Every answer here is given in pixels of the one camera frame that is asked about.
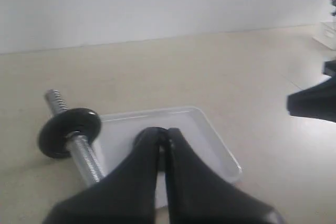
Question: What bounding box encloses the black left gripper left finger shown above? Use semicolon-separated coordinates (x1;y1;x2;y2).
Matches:
43;127;164;223

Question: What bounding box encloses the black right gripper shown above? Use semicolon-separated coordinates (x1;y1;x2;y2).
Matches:
286;60;336;123

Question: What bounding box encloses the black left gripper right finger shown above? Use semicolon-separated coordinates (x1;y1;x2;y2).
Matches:
165;128;285;223

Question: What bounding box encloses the chrome threaded dumbbell bar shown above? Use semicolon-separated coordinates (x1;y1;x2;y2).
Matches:
44;89;104;186

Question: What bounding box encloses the black weight plate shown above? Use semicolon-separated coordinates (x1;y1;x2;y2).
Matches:
132;130;165;173
37;108;101;159

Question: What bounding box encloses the white rectangular plastic tray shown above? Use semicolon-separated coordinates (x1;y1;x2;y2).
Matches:
93;106;242;209

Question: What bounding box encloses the white box in background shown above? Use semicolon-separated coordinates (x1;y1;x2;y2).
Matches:
312;22;335;51

